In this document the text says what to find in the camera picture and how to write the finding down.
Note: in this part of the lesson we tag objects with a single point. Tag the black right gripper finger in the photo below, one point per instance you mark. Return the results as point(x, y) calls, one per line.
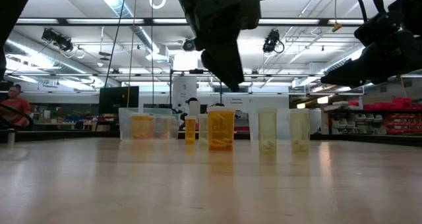
point(329, 79)
point(359, 64)

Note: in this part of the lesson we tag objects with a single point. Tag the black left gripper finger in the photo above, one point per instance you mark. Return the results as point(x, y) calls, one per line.
point(227, 69)

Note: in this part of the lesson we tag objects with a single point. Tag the small pale yellow pill bottle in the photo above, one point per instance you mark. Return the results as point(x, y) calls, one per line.
point(299, 128)
point(203, 131)
point(267, 128)

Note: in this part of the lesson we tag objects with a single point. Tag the small orange pill bottle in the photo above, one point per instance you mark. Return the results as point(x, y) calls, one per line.
point(190, 131)

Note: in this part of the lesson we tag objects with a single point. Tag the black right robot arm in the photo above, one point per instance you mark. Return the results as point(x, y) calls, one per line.
point(412, 6)

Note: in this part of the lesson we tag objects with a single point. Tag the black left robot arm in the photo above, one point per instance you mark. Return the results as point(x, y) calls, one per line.
point(8, 6)

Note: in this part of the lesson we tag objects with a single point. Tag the red plastic bin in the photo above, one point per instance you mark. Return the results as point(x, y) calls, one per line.
point(401, 101)
point(353, 102)

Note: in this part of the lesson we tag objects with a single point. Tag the clear plastic bin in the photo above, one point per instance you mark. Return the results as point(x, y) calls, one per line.
point(283, 125)
point(124, 125)

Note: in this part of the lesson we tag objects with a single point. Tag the glowing shop lamp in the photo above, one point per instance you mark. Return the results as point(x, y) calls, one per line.
point(323, 99)
point(300, 105)

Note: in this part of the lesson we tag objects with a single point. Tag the round black ceiling lamp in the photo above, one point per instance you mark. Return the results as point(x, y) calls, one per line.
point(188, 45)

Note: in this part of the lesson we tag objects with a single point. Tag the yellow hanging connector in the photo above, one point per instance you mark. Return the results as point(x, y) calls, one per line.
point(336, 27)

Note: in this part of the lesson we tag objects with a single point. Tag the white poster board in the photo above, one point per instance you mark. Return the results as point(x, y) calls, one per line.
point(184, 89)

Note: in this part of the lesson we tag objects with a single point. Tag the storage shelf rack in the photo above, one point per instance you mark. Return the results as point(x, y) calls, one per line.
point(356, 123)

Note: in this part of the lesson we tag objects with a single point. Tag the black monitor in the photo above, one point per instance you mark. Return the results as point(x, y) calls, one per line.
point(118, 100)

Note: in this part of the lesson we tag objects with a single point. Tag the black ceiling spotlight cluster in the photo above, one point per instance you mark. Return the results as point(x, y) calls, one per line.
point(49, 35)

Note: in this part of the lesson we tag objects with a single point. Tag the person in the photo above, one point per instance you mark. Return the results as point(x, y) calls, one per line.
point(16, 107)

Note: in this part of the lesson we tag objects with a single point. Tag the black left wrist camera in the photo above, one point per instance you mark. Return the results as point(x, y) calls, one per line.
point(250, 13)

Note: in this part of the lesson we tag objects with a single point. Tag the black gantry frame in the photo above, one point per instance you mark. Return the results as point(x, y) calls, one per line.
point(184, 72)

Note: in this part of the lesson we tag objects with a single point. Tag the black ceiling camera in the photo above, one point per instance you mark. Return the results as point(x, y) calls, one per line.
point(272, 41)

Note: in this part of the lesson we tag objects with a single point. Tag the silver ceiling duct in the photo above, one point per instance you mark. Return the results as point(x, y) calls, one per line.
point(113, 1)

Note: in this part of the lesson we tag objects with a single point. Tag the black aluminium table frame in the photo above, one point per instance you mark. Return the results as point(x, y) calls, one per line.
point(66, 136)

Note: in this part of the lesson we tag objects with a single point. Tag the silver metal post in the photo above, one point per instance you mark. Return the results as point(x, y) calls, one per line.
point(11, 136)

